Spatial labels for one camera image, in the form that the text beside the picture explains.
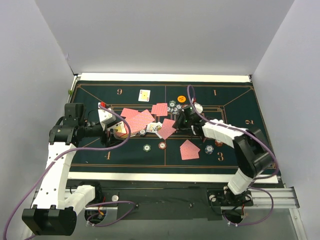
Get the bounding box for red card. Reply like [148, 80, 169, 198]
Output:
[162, 118, 175, 128]
[158, 126, 176, 140]

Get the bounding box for green poker table mat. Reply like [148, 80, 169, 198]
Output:
[70, 80, 266, 174]

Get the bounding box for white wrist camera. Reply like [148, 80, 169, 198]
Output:
[98, 102, 116, 129]
[194, 102, 203, 114]

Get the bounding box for orange dealer button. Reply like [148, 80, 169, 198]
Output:
[177, 95, 187, 103]

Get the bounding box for face-up two of diamonds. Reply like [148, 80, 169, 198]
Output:
[146, 122, 158, 133]

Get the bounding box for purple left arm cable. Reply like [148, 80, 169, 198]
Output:
[2, 102, 137, 240]

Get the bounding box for red chips position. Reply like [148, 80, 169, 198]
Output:
[215, 140, 223, 147]

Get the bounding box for blue chip position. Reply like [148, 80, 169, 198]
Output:
[139, 129, 147, 136]

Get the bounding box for face-up ace card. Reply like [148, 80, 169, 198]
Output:
[138, 89, 151, 102]

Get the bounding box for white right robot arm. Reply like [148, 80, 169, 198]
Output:
[174, 104, 274, 205]

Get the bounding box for red-backed playing card deck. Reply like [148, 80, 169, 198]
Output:
[125, 109, 155, 135]

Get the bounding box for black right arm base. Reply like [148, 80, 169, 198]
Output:
[206, 189, 254, 207]

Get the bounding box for green poker chip stack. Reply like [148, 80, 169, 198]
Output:
[143, 144, 151, 152]

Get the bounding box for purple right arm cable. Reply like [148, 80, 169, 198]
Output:
[187, 84, 280, 227]

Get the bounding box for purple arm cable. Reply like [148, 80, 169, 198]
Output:
[187, 84, 280, 227]
[2, 102, 137, 240]

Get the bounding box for red poker chip stack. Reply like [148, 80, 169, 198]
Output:
[158, 142, 167, 150]

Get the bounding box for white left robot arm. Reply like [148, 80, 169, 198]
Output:
[22, 102, 122, 236]

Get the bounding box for red card dealer position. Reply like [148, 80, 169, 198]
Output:
[151, 104, 159, 115]
[157, 103, 168, 117]

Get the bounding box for blue chips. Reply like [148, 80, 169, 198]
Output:
[204, 145, 214, 155]

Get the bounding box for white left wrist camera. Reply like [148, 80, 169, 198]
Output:
[98, 102, 116, 129]

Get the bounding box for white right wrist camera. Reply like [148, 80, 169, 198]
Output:
[194, 102, 203, 114]

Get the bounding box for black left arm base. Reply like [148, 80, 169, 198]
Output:
[72, 183, 120, 208]

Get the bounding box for aluminium frame rail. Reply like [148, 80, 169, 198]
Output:
[21, 186, 307, 240]

